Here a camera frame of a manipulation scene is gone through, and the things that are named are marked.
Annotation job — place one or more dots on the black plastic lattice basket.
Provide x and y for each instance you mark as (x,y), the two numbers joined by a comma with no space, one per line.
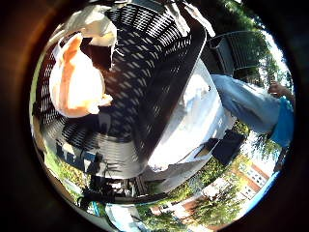
(145,80)

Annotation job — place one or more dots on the orange white plush toy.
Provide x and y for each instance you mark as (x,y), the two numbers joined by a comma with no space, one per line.
(77,83)

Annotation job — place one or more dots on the black metal chair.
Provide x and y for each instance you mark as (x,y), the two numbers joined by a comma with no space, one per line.
(238,51)

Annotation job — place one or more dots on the black bag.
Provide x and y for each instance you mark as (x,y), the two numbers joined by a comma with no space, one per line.
(229,146)

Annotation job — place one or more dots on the person in blue jeans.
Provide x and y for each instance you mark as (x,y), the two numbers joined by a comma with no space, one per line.
(251,106)

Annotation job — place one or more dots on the red brick building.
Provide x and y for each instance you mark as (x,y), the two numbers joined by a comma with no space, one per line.
(251,177)

